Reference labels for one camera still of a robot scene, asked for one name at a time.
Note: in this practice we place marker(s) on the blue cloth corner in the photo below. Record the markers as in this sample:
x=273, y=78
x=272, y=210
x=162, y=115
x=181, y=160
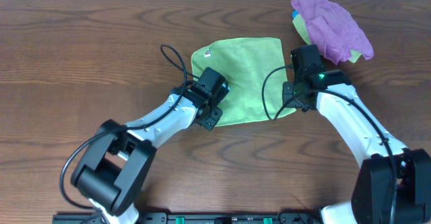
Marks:
x=294, y=14

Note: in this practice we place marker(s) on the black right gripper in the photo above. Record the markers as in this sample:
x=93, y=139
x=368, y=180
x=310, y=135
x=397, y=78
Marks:
x=287, y=98

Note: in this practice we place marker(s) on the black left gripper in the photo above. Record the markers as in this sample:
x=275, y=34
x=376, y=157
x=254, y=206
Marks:
x=211, y=124

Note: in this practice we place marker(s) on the light green cloth underneath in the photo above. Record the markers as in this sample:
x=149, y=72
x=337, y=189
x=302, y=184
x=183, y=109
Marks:
x=300, y=27

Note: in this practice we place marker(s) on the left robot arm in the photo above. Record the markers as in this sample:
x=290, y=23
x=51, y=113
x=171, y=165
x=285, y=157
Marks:
x=116, y=160

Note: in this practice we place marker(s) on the green microfiber cloth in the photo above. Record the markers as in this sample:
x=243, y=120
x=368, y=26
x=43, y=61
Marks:
x=245, y=63

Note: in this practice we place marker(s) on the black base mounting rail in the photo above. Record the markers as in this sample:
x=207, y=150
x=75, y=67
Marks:
x=164, y=218

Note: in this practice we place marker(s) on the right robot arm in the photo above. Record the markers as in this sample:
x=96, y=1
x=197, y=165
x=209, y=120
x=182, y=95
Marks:
x=393, y=185

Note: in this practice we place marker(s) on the purple microfiber cloth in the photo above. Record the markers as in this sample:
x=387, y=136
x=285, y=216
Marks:
x=333, y=30

